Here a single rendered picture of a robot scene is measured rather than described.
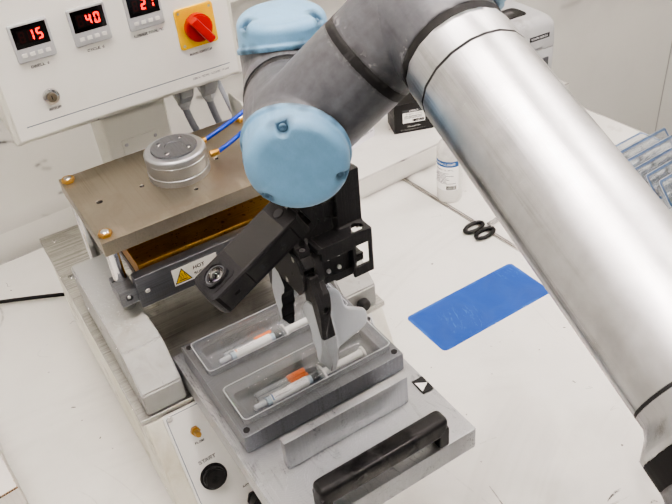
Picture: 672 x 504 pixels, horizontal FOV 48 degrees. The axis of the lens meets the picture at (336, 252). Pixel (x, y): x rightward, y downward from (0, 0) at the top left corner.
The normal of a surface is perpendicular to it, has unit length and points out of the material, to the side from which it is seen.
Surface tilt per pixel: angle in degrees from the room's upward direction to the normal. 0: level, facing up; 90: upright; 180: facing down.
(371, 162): 0
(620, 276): 42
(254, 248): 27
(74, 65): 90
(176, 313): 0
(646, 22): 90
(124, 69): 90
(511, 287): 0
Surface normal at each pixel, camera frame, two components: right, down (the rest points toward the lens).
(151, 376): 0.28, -0.29
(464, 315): -0.09, -0.79
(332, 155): 0.08, 0.60
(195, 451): 0.44, 0.10
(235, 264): -0.47, -0.54
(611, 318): -0.77, 0.03
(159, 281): 0.53, 0.48
